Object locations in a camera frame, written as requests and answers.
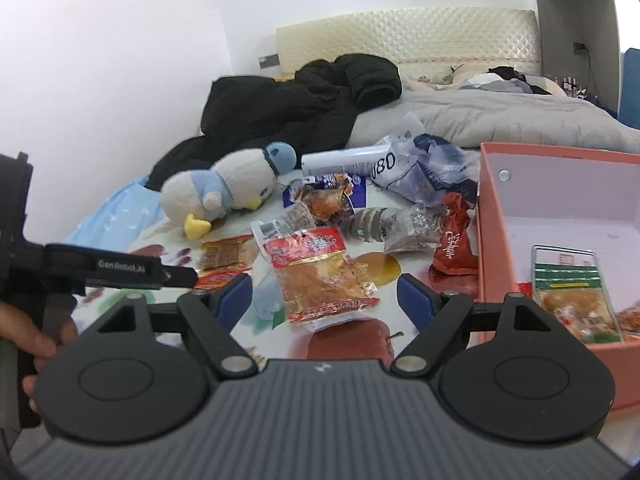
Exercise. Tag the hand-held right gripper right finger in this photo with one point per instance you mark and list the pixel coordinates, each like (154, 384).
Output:
(417, 295)

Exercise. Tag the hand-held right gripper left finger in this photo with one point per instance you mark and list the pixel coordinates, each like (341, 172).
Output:
(235, 292)

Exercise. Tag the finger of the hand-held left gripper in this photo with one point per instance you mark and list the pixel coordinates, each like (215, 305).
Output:
(177, 278)

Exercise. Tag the dark red snack packet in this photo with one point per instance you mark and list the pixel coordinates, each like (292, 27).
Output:
(452, 250)

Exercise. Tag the clear red-edged snack packet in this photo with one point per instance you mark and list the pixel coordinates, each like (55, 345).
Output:
(320, 280)

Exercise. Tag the blue snack packet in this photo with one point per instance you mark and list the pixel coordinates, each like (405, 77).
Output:
(290, 195)

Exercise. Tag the green label snack packet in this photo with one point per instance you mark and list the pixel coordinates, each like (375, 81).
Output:
(570, 280)

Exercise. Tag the pink cardboard box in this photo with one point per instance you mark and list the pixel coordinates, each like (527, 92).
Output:
(565, 210)

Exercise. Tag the person's left hand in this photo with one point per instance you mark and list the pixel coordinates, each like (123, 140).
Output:
(50, 341)

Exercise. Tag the clear spicy strip packet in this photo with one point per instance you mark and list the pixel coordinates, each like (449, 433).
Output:
(225, 255)

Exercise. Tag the silver dried fish packet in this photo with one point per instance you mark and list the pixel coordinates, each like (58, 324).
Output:
(415, 230)

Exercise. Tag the striped grey snack packet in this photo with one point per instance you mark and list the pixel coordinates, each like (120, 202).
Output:
(370, 225)

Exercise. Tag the penguin plush toy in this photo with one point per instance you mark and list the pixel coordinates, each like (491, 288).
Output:
(235, 180)

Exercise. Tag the blue white plastic bag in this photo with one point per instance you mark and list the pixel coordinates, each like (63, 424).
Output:
(430, 170)

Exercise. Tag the white cylindrical tube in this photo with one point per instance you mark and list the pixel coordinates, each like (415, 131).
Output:
(340, 159)

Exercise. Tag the grey blanket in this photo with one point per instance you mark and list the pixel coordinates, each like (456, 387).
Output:
(500, 115)

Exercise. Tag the black jacket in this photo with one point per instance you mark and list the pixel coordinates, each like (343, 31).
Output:
(300, 105)

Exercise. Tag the yellow pillow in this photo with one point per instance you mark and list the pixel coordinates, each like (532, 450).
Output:
(286, 78)

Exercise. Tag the dark clothes pile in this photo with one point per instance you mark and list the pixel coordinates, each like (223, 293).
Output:
(505, 72)

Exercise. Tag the row of small bottles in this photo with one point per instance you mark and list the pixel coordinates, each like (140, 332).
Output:
(570, 86)

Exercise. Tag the cream quilted headboard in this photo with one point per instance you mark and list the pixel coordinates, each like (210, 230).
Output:
(400, 35)

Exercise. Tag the blue chair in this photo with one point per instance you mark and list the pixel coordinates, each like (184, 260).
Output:
(631, 85)

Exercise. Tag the grey wall socket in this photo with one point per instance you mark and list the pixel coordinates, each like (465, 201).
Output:
(267, 60)

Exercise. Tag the black wall socket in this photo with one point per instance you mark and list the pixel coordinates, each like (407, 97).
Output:
(580, 47)

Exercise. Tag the grey wall cabinet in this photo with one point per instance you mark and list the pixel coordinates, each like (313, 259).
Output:
(575, 5)

